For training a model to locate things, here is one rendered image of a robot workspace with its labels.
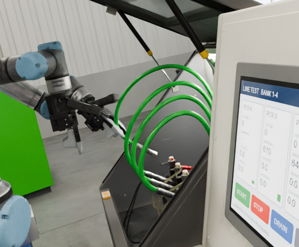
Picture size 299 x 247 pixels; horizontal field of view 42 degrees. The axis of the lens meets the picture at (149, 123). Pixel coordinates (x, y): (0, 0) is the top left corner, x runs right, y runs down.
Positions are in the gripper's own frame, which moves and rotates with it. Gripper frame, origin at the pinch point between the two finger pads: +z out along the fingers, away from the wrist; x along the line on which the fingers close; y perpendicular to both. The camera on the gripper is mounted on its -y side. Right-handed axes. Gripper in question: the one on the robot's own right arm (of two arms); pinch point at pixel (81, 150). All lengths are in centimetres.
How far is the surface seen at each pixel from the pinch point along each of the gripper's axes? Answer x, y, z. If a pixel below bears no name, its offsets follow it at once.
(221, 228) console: 47, -27, 14
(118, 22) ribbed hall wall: -674, -120, -65
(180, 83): 8.6, -34.5, -15.6
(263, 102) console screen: 62, -34, -16
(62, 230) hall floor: -211, 35, 122
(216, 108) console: 37, -34, -12
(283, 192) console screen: 71, -31, -3
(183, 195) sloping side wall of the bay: 34.7, -22.7, 9.2
